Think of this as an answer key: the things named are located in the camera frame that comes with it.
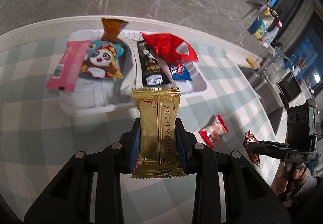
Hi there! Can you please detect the gold snack bar wrapper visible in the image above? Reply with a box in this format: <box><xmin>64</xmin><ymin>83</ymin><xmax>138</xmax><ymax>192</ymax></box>
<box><xmin>132</xmin><ymin>88</ymin><xmax>186</xmax><ymax>179</ymax></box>

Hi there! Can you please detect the red white candy packet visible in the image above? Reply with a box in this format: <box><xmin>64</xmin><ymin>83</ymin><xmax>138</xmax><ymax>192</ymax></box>
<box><xmin>198</xmin><ymin>115</ymin><xmax>228</xmax><ymax>149</ymax></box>

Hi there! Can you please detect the small dark red candy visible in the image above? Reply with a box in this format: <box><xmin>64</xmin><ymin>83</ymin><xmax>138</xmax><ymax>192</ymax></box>
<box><xmin>243</xmin><ymin>130</ymin><xmax>260</xmax><ymax>167</ymax></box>

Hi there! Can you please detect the black sesame snack packet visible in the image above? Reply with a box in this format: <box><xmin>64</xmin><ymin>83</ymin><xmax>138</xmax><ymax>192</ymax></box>
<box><xmin>137</xmin><ymin>41</ymin><xmax>174</xmax><ymax>87</ymax></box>

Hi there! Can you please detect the blue panda snack packet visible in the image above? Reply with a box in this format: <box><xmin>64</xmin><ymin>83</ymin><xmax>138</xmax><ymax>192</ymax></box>
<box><xmin>81</xmin><ymin>40</ymin><xmax>125</xmax><ymax>79</ymax></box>

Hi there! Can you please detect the large red snack bag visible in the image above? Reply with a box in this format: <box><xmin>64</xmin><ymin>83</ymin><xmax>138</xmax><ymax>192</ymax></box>
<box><xmin>141</xmin><ymin>33</ymin><xmax>199</xmax><ymax>64</ymax></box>

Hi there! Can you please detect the pink snack bar wrapper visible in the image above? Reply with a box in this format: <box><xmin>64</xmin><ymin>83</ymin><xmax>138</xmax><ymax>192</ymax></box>
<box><xmin>46</xmin><ymin>40</ymin><xmax>91</xmax><ymax>92</ymax></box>

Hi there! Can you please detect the orange snack packet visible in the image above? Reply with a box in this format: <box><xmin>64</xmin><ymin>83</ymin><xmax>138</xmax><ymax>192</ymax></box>
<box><xmin>101</xmin><ymin>17</ymin><xmax>128</xmax><ymax>43</ymax></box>

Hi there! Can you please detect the white snack bag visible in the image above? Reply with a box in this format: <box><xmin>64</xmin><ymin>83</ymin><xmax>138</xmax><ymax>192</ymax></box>
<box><xmin>119</xmin><ymin>36</ymin><xmax>143</xmax><ymax>97</ymax></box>

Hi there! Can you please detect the right hand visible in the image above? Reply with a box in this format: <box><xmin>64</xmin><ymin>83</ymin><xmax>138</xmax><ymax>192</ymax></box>
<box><xmin>275</xmin><ymin>164</ymin><xmax>308</xmax><ymax>194</ymax></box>

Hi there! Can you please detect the steel sink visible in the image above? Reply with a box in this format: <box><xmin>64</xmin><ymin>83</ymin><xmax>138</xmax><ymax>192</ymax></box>
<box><xmin>239</xmin><ymin>66</ymin><xmax>284</xmax><ymax>134</ymax></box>

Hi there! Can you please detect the steel faucet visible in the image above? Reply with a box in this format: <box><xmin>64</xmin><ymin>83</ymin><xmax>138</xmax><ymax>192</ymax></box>
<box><xmin>263</xmin><ymin>50</ymin><xmax>295</xmax><ymax>84</ymax></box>

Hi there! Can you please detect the yellow sponge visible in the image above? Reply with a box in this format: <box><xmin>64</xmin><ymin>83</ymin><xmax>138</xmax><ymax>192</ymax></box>
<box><xmin>246</xmin><ymin>58</ymin><xmax>258</xmax><ymax>68</ymax></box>

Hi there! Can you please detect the checkered tablecloth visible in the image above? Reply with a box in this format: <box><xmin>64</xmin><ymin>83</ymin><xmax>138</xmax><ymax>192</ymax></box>
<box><xmin>1</xmin><ymin>38</ymin><xmax>276</xmax><ymax>223</ymax></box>

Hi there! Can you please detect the white spray bottle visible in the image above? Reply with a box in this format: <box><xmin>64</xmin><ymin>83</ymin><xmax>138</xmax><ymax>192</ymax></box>
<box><xmin>262</xmin><ymin>20</ymin><xmax>282</xmax><ymax>49</ymax></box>

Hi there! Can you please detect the dish soap bottle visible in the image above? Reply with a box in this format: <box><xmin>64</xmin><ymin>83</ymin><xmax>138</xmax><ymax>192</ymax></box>
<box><xmin>247</xmin><ymin>7</ymin><xmax>277</xmax><ymax>40</ymax></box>

